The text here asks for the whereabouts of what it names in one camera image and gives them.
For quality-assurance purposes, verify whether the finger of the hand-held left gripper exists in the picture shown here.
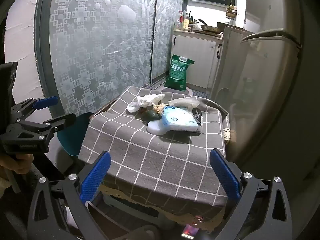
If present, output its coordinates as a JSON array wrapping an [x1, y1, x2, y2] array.
[[10, 112, 77, 141], [11, 96, 59, 121]]

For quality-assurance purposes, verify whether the white hose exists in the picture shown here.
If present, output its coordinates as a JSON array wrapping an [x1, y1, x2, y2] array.
[[217, 87, 236, 121]]

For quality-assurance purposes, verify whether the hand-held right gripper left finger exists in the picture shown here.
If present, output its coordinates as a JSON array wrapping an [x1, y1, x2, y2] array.
[[27, 151, 112, 240]]

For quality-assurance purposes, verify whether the blue white wipes packet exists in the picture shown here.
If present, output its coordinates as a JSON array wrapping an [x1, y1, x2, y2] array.
[[161, 106, 202, 133]]

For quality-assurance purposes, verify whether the wall spice rack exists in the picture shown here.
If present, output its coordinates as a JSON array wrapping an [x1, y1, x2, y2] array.
[[226, 4, 238, 19]]

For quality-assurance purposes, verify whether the pale blue disc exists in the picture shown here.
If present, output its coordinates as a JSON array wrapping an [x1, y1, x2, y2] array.
[[147, 120, 171, 136]]

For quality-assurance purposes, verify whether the frosted patterned sliding door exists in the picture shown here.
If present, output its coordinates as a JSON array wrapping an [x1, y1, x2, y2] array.
[[150, 0, 186, 86], [35, 0, 159, 117]]

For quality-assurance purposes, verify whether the row of seasoning bottles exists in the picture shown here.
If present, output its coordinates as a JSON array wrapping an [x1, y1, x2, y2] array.
[[175, 10, 199, 32]]

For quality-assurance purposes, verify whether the white kitchen cabinet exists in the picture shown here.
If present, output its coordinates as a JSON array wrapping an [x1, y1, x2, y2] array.
[[171, 31, 223, 89]]

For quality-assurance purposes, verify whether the clear plastic bag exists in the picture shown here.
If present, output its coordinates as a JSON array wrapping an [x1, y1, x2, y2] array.
[[168, 97, 201, 109]]

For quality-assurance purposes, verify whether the oval grey floor mat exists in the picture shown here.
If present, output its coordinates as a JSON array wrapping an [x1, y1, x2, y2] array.
[[161, 86, 193, 96]]

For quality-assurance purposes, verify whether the white tissue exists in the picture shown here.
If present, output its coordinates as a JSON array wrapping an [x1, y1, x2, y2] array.
[[136, 94, 165, 107]]

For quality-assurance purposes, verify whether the wooden cutting board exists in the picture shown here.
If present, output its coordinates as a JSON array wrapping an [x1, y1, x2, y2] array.
[[194, 30, 223, 36]]

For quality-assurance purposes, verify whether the black tissue packet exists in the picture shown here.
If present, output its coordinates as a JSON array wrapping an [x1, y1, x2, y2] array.
[[192, 107, 204, 127]]

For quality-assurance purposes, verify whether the grey checked tablecloth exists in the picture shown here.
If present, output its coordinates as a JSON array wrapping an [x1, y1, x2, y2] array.
[[78, 85, 230, 212]]

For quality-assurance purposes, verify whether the teal plastic bin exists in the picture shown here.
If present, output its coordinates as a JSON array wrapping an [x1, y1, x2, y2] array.
[[57, 112, 94, 157]]

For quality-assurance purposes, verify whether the white plastic lid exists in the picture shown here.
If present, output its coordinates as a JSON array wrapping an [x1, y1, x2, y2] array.
[[127, 102, 143, 114]]

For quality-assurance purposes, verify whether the frying pan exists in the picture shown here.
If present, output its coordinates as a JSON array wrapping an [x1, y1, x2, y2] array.
[[198, 19, 224, 33]]

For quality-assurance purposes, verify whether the green rice bag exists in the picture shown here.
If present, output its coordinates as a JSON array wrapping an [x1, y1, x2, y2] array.
[[164, 54, 195, 91]]

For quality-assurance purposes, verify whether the black device with lights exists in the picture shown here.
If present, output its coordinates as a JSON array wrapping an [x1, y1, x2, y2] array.
[[181, 224, 198, 238]]

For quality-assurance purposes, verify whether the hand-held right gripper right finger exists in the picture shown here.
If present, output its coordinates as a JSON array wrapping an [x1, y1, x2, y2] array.
[[209, 149, 293, 240]]

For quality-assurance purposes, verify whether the grey refrigerator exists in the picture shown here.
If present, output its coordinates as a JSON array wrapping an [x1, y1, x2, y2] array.
[[212, 0, 308, 175]]

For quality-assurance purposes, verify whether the person's left hand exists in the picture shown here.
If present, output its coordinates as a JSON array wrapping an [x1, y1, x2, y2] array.
[[0, 152, 34, 182]]

